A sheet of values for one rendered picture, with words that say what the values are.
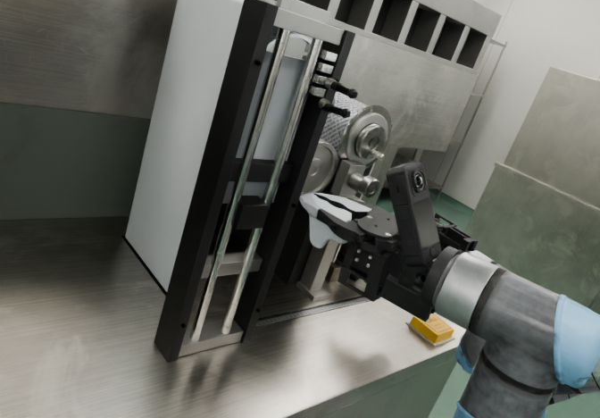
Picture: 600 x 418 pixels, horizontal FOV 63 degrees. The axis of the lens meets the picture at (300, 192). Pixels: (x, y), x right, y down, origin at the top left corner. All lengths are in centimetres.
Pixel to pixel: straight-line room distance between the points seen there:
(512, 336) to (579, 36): 531
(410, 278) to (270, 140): 29
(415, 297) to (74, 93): 75
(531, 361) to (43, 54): 89
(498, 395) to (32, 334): 63
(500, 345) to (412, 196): 17
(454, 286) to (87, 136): 79
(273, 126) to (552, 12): 532
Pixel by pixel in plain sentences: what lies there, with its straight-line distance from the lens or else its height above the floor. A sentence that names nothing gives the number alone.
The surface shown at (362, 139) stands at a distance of 99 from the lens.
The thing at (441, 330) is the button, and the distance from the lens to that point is 114.
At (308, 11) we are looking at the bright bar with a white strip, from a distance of 80.
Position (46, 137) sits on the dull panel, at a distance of 107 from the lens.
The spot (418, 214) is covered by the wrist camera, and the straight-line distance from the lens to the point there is 55.
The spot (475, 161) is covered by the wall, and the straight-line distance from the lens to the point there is 597.
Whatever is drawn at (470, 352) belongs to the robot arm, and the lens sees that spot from 94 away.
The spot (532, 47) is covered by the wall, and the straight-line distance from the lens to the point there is 590.
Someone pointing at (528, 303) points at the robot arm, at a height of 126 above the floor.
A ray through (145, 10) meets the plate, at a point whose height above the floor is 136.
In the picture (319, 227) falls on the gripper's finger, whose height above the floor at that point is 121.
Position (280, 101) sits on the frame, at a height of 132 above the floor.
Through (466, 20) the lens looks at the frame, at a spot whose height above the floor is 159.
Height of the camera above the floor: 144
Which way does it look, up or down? 19 degrees down
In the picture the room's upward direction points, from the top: 19 degrees clockwise
